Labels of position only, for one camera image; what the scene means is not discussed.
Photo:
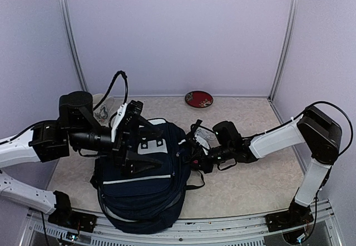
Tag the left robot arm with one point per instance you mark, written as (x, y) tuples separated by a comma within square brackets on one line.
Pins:
[(75, 128)]

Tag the white charger with cable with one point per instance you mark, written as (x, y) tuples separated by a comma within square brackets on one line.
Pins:
[(205, 134)]

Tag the navy blue backpack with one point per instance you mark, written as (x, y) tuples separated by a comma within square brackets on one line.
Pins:
[(152, 201)]

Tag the right aluminium corner post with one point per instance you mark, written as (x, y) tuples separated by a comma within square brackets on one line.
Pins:
[(284, 49)]

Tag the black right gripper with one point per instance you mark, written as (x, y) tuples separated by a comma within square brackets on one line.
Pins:
[(203, 164)]

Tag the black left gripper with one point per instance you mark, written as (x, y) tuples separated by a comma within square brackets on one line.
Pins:
[(123, 156)]

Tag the red floral plate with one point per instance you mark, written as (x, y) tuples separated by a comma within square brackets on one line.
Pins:
[(198, 99)]

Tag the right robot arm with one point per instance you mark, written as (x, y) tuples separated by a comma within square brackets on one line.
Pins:
[(312, 127)]

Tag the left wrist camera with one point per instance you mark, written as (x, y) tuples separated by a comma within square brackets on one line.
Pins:
[(127, 115)]

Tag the aluminium corner post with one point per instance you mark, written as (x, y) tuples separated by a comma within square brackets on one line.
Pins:
[(72, 45), (284, 49)]

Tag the left aluminium corner post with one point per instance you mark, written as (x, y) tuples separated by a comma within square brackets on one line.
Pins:
[(72, 45)]

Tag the metal front rail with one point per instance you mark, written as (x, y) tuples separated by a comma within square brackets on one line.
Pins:
[(243, 230)]

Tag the white ceramic mug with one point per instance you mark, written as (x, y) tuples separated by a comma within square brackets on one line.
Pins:
[(103, 113)]

